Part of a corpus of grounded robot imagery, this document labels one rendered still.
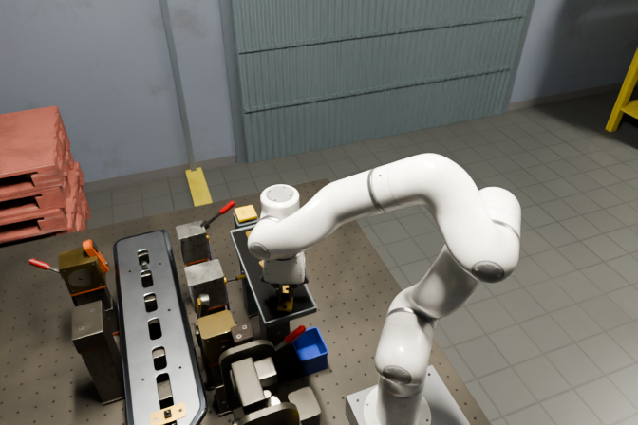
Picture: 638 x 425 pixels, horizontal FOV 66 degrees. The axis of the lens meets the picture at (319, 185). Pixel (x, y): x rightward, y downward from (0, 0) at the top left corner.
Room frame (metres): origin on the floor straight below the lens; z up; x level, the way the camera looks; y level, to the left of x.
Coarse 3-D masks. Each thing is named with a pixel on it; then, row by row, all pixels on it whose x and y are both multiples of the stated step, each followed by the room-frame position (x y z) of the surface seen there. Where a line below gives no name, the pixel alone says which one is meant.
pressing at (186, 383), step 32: (128, 256) 1.17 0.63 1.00; (160, 256) 1.17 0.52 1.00; (128, 288) 1.03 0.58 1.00; (160, 288) 1.03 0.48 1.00; (128, 320) 0.91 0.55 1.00; (160, 320) 0.91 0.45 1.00; (128, 352) 0.81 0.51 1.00; (192, 352) 0.80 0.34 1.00; (128, 384) 0.71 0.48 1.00; (192, 384) 0.71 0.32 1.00; (128, 416) 0.63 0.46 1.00; (192, 416) 0.63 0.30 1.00
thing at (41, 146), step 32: (0, 128) 2.37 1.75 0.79; (32, 128) 2.37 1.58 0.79; (64, 128) 2.62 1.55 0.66; (0, 160) 2.05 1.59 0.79; (32, 160) 2.05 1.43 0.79; (64, 160) 2.33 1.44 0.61; (0, 192) 1.94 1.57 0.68; (32, 192) 1.97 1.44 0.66; (64, 192) 2.08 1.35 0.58; (0, 224) 1.89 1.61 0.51; (32, 224) 2.00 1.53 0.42; (64, 224) 1.98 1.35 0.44
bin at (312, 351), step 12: (300, 336) 1.03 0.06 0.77; (312, 336) 1.05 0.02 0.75; (300, 348) 1.03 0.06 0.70; (312, 348) 1.03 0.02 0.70; (324, 348) 0.98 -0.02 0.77; (300, 360) 0.93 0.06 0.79; (312, 360) 0.94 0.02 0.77; (324, 360) 0.95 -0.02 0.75; (300, 372) 0.93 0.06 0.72; (312, 372) 0.94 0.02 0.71
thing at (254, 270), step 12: (252, 228) 1.13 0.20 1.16; (240, 240) 1.08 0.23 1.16; (240, 252) 1.03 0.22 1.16; (252, 264) 0.98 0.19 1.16; (252, 276) 0.94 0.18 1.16; (264, 288) 0.89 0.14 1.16; (288, 288) 0.89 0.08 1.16; (300, 288) 0.89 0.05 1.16; (264, 300) 0.85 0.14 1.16; (276, 300) 0.85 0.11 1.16; (300, 300) 0.85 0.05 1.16; (264, 312) 0.81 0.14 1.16; (276, 312) 0.81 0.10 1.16; (288, 312) 0.81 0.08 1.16
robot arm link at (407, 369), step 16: (400, 320) 0.75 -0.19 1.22; (416, 320) 0.74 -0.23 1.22; (384, 336) 0.72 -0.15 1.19; (400, 336) 0.70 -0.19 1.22; (416, 336) 0.70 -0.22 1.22; (432, 336) 0.73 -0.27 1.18; (384, 352) 0.67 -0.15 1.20; (400, 352) 0.66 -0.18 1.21; (416, 352) 0.66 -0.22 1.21; (384, 368) 0.65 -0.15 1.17; (400, 368) 0.64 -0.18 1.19; (416, 368) 0.64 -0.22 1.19; (384, 384) 0.72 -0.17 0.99; (400, 384) 0.69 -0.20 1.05; (416, 384) 0.63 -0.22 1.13
